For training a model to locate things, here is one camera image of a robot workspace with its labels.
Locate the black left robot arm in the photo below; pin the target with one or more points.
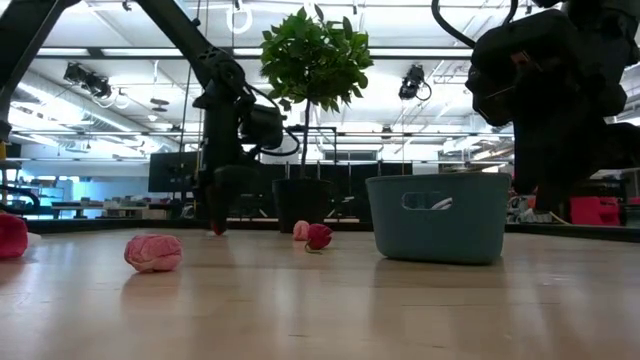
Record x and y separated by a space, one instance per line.
185 35

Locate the green leafy artificial plant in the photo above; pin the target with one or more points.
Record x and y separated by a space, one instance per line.
315 55

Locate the black standing monitor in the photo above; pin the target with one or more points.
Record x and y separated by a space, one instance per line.
172 172

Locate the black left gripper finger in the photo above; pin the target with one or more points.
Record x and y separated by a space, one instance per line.
219 202
244 182

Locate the black plant pot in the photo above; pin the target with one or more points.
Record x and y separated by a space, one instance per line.
300 205

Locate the black ceiling-mounted camera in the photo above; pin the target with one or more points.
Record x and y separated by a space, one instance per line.
90 81
412 80

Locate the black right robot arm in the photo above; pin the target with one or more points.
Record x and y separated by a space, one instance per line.
615 25

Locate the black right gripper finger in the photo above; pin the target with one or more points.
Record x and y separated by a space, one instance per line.
532 160
575 160

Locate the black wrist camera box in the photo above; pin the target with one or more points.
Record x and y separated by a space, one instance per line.
262 127

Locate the red folded cloth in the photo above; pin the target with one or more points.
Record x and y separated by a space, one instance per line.
12 236

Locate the teal plastic tupperware bin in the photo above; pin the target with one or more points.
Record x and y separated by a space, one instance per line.
440 235

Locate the large red storage bin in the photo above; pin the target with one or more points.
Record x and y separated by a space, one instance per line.
595 211

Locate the black partition panels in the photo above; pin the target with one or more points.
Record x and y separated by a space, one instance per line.
350 185

